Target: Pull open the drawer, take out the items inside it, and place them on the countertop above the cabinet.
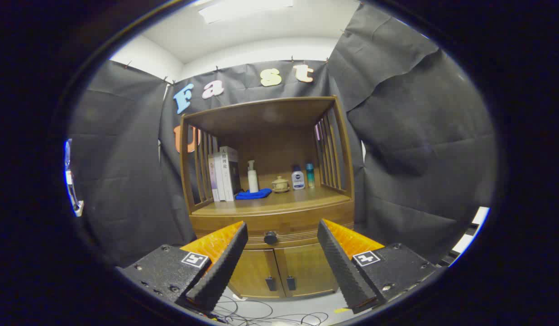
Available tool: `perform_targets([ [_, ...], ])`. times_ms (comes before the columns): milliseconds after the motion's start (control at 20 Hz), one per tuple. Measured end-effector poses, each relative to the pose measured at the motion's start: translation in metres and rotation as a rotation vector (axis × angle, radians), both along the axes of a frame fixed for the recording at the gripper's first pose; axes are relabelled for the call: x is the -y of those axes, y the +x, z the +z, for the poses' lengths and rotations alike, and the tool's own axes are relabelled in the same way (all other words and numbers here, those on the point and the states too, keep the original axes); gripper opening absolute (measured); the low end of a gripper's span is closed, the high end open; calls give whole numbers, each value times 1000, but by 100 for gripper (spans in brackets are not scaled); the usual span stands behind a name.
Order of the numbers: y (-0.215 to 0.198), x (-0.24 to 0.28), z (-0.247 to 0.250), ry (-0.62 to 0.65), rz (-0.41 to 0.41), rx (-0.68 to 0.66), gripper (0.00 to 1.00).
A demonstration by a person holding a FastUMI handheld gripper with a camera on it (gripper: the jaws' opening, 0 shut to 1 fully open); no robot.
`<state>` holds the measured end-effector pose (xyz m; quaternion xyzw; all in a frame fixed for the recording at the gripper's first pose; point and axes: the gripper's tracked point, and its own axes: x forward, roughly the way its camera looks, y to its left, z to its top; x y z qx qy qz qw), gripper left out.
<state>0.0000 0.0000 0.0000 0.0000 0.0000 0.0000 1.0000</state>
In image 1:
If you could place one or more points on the thin white book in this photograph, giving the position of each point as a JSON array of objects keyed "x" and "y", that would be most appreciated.
[{"x": 219, "y": 179}]

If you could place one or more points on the wooden cabinet door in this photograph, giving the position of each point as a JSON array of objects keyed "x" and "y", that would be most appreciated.
[
  {"x": 256, "y": 271},
  {"x": 311, "y": 269}
]

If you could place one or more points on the white pump bottle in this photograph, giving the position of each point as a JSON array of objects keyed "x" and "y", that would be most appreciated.
[{"x": 252, "y": 181}]

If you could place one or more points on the wooden cabinet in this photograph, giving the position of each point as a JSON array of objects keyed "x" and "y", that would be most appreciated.
[{"x": 279, "y": 149}]

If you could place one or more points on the pale purple book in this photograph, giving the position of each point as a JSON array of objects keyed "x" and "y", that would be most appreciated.
[{"x": 212, "y": 181}]

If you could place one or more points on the teal bottle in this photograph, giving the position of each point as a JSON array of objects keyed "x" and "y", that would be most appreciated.
[{"x": 310, "y": 177}]

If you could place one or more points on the beige lidded ceramic cup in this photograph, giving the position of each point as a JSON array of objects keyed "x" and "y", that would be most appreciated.
[{"x": 280, "y": 185}]

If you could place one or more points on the white black frame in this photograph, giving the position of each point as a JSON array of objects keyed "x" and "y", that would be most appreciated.
[{"x": 467, "y": 237}]

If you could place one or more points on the white lotion bottle blue cap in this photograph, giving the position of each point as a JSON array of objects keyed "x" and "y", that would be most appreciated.
[{"x": 298, "y": 181}]

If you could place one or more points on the blue cloth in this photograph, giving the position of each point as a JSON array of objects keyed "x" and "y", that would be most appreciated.
[{"x": 254, "y": 194}]

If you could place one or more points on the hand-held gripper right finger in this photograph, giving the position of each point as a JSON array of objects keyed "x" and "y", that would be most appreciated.
[{"x": 340, "y": 267}]

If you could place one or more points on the wooden drawer with black knob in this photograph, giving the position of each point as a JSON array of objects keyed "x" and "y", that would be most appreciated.
[{"x": 284, "y": 224}]

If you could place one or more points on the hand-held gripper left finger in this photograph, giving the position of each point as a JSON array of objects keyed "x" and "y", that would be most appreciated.
[{"x": 225, "y": 267}]

